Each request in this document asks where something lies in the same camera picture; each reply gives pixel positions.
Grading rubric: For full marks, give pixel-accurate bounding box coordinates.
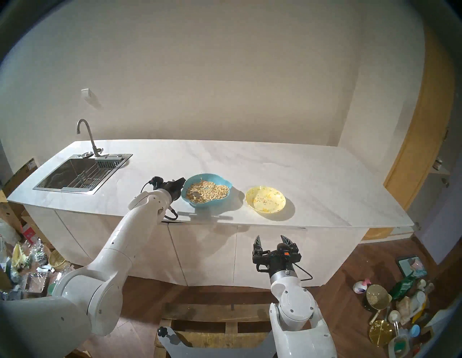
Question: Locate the black framed picture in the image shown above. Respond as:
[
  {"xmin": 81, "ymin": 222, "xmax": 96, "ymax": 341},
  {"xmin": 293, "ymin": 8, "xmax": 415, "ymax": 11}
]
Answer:
[{"xmin": 396, "ymin": 256, "xmax": 423, "ymax": 276}]

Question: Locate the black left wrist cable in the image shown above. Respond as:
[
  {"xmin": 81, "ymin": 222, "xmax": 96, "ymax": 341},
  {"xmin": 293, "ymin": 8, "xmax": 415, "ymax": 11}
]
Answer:
[{"xmin": 140, "ymin": 180, "xmax": 179, "ymax": 221}]

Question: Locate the white counter cabinet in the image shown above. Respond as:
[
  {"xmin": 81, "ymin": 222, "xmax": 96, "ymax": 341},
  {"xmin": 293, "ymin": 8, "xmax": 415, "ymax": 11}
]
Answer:
[{"xmin": 22, "ymin": 204, "xmax": 369, "ymax": 289}]

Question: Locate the white jug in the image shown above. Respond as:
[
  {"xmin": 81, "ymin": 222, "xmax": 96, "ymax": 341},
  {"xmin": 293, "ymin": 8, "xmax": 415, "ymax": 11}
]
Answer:
[{"xmin": 411, "ymin": 291, "xmax": 428, "ymax": 314}]

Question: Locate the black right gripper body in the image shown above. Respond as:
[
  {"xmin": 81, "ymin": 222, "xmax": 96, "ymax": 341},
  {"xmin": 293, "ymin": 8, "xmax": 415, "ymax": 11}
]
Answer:
[{"xmin": 252, "ymin": 251, "xmax": 301, "ymax": 277}]

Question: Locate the wooden pallet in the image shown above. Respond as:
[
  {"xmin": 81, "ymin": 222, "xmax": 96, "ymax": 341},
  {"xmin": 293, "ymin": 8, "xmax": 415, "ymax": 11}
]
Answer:
[{"xmin": 155, "ymin": 302, "xmax": 278, "ymax": 358}]

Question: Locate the metal sink drain rack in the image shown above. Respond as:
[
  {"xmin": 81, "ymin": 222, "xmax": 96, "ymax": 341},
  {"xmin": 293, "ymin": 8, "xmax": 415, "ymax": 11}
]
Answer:
[{"xmin": 63, "ymin": 169, "xmax": 110, "ymax": 189}]

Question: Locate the wooden door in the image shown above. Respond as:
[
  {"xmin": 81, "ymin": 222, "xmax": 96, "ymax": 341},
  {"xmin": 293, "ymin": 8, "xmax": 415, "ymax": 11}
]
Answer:
[{"xmin": 361, "ymin": 29, "xmax": 455, "ymax": 240}]

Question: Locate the gold colander with handle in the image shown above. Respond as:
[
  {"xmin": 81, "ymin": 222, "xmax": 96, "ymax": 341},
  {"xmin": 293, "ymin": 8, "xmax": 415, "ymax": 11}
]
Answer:
[{"xmin": 366, "ymin": 284, "xmax": 392, "ymax": 325}]

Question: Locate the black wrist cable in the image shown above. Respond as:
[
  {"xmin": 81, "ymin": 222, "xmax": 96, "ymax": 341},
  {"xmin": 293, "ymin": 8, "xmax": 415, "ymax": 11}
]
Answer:
[
  {"xmin": 294, "ymin": 263, "xmax": 313, "ymax": 281},
  {"xmin": 140, "ymin": 180, "xmax": 179, "ymax": 221}
]

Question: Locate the white and green scoop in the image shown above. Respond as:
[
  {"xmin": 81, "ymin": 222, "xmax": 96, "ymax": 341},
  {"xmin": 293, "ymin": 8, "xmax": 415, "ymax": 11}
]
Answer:
[{"xmin": 388, "ymin": 327, "xmax": 410, "ymax": 358}]

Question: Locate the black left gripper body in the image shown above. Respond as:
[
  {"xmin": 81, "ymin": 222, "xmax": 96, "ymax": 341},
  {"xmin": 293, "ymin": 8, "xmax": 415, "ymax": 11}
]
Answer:
[{"xmin": 158, "ymin": 180, "xmax": 182, "ymax": 203}]

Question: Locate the large oat cereal heap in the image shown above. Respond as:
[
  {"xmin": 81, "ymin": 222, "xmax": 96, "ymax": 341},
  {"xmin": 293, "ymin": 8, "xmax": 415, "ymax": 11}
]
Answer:
[{"xmin": 186, "ymin": 181, "xmax": 230, "ymax": 203}]

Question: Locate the blue flower-shaped bowl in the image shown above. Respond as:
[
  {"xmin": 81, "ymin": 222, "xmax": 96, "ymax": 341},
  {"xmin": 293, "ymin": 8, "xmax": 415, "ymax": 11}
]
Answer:
[{"xmin": 180, "ymin": 173, "xmax": 232, "ymax": 208}]

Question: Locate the brown cardboard box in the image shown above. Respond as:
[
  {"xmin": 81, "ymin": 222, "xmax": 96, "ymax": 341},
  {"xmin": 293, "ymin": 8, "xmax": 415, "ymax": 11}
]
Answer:
[{"xmin": 2, "ymin": 158, "xmax": 38, "ymax": 197}]

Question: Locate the gold round plate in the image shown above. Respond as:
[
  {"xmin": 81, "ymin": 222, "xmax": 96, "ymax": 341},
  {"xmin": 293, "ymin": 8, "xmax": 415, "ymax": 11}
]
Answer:
[{"xmin": 368, "ymin": 319, "xmax": 395, "ymax": 348}]

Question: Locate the white plastic bag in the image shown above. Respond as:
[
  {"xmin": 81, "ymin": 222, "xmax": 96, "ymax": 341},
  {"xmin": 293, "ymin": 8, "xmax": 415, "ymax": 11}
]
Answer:
[{"xmin": 0, "ymin": 218, "xmax": 20, "ymax": 246}]

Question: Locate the green snack bag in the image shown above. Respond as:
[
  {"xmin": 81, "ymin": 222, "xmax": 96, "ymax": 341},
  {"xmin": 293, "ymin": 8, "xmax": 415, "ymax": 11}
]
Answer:
[{"xmin": 388, "ymin": 276, "xmax": 426, "ymax": 300}]

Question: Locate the yellow floral bowl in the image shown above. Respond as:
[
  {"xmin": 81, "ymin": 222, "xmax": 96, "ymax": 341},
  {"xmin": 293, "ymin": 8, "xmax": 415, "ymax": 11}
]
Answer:
[{"xmin": 245, "ymin": 186, "xmax": 286, "ymax": 213}]

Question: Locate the wicker basket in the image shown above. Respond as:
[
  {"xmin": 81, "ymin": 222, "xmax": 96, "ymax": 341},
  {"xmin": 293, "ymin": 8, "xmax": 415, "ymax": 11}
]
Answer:
[{"xmin": 48, "ymin": 249, "xmax": 71, "ymax": 271}]

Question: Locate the clear plastic tray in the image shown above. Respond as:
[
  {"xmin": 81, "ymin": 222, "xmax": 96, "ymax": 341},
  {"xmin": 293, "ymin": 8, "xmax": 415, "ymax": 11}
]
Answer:
[{"xmin": 27, "ymin": 271, "xmax": 49, "ymax": 293}]

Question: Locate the yellow-green bag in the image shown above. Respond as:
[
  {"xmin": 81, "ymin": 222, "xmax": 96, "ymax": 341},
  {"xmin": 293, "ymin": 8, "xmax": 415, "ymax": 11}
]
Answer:
[{"xmin": 11, "ymin": 242, "xmax": 27, "ymax": 269}]

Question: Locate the curved metal faucet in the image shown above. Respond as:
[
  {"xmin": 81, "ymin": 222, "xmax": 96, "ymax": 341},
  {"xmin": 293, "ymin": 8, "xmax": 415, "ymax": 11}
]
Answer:
[{"xmin": 76, "ymin": 119, "xmax": 104, "ymax": 157}]

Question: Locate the stainless steel sink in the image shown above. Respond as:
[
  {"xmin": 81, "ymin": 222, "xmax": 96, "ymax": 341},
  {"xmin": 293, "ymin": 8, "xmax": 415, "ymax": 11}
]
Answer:
[{"xmin": 33, "ymin": 153, "xmax": 133, "ymax": 195}]

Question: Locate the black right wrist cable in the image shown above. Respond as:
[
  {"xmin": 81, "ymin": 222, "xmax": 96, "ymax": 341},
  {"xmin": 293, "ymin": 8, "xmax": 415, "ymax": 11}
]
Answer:
[{"xmin": 294, "ymin": 263, "xmax": 313, "ymax": 281}]

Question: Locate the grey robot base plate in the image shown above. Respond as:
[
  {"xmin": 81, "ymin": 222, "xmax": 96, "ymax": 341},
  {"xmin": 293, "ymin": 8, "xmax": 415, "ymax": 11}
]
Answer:
[{"xmin": 158, "ymin": 327, "xmax": 276, "ymax": 358}]

